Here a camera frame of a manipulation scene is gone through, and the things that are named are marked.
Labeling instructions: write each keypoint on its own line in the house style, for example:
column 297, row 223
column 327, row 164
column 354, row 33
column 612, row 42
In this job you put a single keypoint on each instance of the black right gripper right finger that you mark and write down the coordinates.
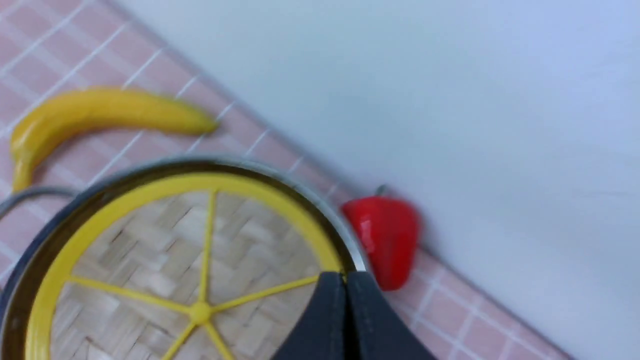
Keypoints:
column 376, row 331

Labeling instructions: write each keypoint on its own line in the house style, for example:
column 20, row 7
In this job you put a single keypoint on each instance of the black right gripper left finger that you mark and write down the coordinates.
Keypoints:
column 319, row 333

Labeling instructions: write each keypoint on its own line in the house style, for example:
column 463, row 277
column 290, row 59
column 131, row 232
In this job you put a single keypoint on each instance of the yellow-rimmed woven steamer lid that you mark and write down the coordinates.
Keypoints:
column 203, row 266

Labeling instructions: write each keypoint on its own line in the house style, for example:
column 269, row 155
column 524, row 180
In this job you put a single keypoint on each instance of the stainless steel pot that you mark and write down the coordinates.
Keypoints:
column 18, row 295

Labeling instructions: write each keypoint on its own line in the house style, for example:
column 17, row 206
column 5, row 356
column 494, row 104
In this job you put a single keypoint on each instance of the red plastic bell pepper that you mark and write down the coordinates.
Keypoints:
column 389, row 228

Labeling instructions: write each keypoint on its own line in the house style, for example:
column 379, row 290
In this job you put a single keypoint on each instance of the yellow plastic banana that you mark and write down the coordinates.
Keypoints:
column 70, row 114

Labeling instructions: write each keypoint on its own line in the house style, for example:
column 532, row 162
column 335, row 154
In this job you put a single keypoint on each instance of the pink checkered tablecloth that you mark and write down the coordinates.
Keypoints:
column 50, row 46

